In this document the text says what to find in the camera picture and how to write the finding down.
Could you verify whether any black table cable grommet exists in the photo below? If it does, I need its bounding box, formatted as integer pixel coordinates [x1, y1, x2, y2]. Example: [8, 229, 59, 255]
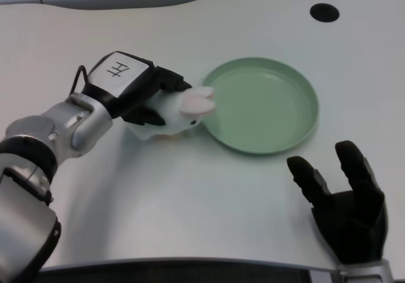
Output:
[309, 3, 340, 24]

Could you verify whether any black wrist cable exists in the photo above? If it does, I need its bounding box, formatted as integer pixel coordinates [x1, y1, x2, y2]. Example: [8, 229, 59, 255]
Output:
[71, 65, 90, 94]

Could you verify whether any green round plate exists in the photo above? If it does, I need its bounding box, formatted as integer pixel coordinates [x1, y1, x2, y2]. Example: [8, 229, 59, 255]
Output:
[201, 56, 320, 156]

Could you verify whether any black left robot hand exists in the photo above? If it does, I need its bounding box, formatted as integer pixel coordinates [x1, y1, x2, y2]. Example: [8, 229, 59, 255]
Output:
[80, 51, 193, 127]

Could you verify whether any black robot torso panel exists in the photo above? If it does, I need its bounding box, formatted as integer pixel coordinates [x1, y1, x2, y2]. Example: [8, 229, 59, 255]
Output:
[37, 257, 344, 283]

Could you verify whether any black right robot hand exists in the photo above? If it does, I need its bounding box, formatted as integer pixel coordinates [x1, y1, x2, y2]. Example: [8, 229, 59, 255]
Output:
[286, 140, 388, 264]

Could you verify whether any white rabbit plush doll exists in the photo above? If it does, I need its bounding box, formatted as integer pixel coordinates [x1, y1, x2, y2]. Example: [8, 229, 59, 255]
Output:
[128, 86, 217, 141]

